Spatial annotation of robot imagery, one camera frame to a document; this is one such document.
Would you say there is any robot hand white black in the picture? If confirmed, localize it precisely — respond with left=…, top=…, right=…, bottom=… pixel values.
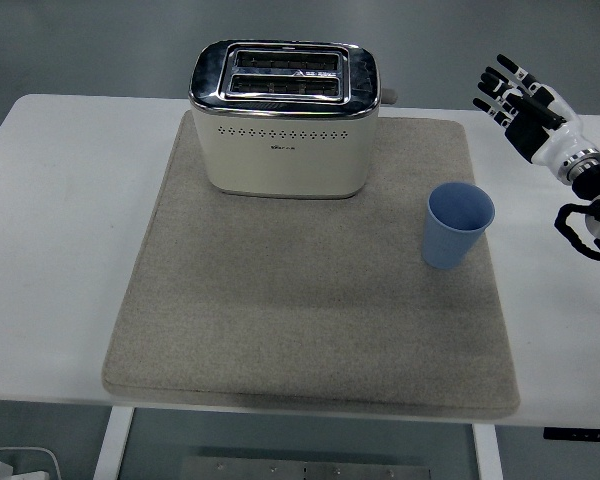
left=472, top=53, right=592, bottom=170

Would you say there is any blue plastic cup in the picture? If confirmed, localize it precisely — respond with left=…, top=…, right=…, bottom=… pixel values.
left=421, top=181, right=496, bottom=271

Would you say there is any cream toaster chrome top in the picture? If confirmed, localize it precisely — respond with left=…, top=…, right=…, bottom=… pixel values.
left=187, top=39, right=399, bottom=200

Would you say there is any black table control panel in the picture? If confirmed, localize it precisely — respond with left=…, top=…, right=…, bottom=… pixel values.
left=543, top=427, right=600, bottom=442

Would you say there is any white table leg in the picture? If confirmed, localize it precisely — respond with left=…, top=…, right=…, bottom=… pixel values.
left=92, top=407, right=135, bottom=480
left=472, top=423, right=505, bottom=480

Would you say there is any beige felt table mat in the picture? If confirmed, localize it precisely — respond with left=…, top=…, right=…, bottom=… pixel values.
left=101, top=110, right=523, bottom=420

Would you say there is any grey metal plate with screws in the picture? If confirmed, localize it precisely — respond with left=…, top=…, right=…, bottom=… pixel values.
left=179, top=455, right=437, bottom=480

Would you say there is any white plastic bin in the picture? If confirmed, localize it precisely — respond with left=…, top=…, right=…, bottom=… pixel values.
left=0, top=446, right=61, bottom=480

